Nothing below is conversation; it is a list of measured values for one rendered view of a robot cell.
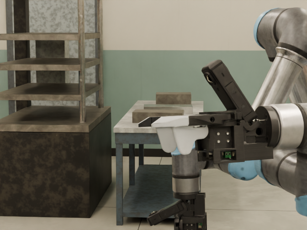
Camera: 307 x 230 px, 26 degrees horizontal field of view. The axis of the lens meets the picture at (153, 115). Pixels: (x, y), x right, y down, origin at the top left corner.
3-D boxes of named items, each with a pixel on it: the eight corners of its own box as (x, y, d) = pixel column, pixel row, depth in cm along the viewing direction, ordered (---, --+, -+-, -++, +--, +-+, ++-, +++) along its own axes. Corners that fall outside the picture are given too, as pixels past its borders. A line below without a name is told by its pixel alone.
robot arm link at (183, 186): (170, 179, 179) (175, 174, 187) (170, 195, 179) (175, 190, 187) (197, 179, 177) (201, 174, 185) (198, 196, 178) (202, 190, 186)
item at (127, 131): (202, 175, 716) (203, 90, 703) (201, 227, 528) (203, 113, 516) (138, 173, 721) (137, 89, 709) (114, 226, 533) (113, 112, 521)
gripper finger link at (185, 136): (164, 157, 97) (213, 153, 102) (161, 117, 97) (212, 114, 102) (152, 157, 99) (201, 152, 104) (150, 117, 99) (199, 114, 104)
